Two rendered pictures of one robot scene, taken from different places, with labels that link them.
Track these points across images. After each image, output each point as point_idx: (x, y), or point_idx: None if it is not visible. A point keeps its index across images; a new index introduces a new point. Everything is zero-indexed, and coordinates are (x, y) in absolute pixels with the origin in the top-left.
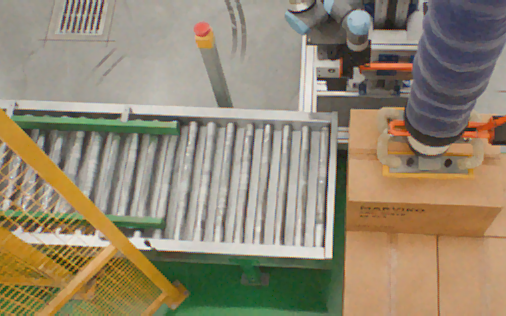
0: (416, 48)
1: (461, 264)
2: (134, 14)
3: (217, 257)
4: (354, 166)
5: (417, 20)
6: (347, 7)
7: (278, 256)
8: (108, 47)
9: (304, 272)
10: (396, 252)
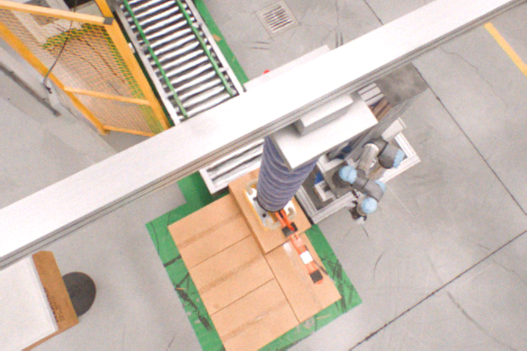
0: (322, 171)
1: (244, 252)
2: (292, 39)
3: None
4: (245, 177)
5: (338, 163)
6: None
7: (199, 171)
8: (268, 40)
9: None
10: (233, 220)
